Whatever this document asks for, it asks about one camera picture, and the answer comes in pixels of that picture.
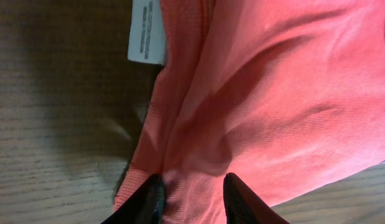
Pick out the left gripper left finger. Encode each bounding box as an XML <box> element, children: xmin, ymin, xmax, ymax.
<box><xmin>101</xmin><ymin>174</ymin><xmax>165</xmax><ymax>224</ymax></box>

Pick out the red orange t-shirt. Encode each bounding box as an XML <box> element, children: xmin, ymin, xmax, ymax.
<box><xmin>114</xmin><ymin>0</ymin><xmax>385</xmax><ymax>223</ymax></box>

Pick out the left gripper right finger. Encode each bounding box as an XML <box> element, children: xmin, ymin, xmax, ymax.
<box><xmin>223</xmin><ymin>172</ymin><xmax>289</xmax><ymax>224</ymax></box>

